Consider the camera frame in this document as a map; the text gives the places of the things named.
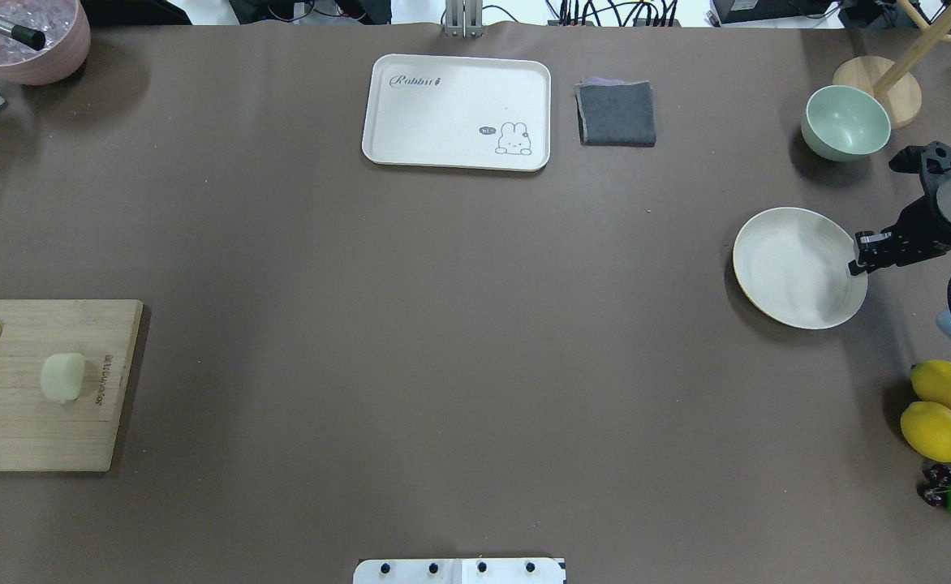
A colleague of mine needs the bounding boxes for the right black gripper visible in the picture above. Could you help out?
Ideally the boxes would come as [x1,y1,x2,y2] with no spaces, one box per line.
[849,196,951,277]

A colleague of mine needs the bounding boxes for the cream round plate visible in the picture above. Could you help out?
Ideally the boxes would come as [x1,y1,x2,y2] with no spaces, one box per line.
[732,207,868,330]

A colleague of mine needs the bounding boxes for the cream rabbit tray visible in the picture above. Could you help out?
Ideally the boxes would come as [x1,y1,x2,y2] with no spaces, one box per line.
[361,54,551,171]

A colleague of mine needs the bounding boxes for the white steamed bun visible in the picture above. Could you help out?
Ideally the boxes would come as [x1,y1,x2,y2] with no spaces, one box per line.
[39,352,86,403]

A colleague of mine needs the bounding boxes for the mint green bowl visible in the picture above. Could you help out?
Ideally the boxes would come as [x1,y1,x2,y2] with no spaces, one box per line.
[799,85,892,162]

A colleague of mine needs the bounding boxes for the yellow lemon far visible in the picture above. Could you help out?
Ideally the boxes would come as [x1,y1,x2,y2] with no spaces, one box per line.
[910,359,951,410]

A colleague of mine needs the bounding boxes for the yellow lemon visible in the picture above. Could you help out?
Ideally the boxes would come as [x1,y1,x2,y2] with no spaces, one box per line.
[901,401,951,463]
[910,359,951,410]

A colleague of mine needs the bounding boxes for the wooden mug tree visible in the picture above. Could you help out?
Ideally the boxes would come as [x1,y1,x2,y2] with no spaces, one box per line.
[832,1,951,129]

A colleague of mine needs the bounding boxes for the yellow lemon near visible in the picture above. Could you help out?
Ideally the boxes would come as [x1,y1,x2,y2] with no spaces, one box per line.
[901,401,951,463]

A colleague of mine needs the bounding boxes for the dark cherry fruit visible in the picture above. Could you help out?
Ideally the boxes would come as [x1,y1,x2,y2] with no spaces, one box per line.
[917,463,951,508]

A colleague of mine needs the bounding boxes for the grey folded cloth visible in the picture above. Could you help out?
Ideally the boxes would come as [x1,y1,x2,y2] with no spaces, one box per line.
[575,77,657,148]

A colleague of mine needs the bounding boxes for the pink bowl of ice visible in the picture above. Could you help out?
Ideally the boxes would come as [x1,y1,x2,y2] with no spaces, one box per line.
[0,1,91,86]

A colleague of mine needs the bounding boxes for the metal black-tipped pestle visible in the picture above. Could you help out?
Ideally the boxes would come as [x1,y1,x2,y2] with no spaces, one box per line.
[0,16,46,51]

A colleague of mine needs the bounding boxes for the bamboo cutting board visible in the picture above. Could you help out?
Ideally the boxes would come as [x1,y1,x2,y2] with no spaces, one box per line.
[0,299,143,472]

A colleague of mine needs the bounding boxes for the aluminium frame post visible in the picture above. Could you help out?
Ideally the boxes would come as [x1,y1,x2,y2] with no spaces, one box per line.
[442,0,485,38]

